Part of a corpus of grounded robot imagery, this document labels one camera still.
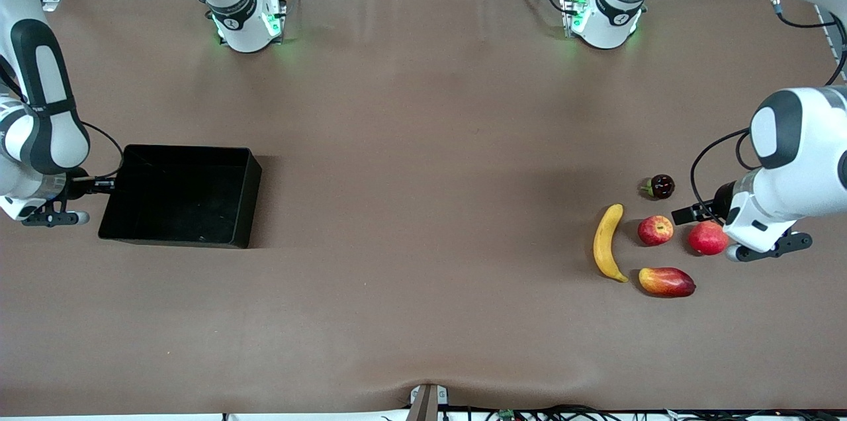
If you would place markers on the red yellow apple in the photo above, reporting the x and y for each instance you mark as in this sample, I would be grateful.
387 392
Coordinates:
655 230

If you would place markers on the yellow banana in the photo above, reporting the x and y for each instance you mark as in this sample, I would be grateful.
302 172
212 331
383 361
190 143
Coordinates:
602 242

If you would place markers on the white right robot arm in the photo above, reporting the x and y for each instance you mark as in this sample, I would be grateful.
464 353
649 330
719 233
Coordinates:
241 24

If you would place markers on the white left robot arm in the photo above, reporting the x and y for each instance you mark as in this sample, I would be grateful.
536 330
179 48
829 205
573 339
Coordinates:
807 136

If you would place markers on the black plastic box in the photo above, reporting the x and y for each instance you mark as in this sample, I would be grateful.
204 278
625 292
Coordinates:
178 199

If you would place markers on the red pomegranate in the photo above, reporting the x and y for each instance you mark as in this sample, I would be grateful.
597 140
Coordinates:
707 239

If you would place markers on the dark purple mangosteen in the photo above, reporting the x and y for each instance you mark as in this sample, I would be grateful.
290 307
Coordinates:
662 187

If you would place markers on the red yellow mango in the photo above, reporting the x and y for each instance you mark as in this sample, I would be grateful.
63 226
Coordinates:
667 282

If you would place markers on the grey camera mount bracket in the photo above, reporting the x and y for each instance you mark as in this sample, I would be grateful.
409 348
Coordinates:
427 402

